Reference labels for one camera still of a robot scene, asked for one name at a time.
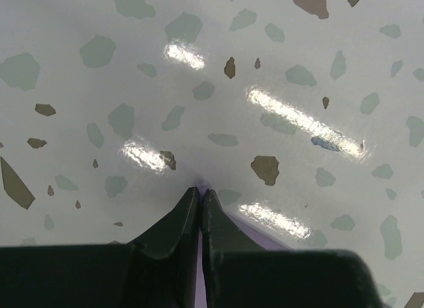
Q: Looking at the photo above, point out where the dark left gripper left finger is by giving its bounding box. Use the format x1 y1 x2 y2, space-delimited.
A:
1 187 199 307

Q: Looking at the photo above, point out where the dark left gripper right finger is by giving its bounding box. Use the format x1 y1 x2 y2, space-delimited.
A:
201 189 381 307

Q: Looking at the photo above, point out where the lilac t shirt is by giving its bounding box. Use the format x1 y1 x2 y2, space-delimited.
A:
194 178 290 308

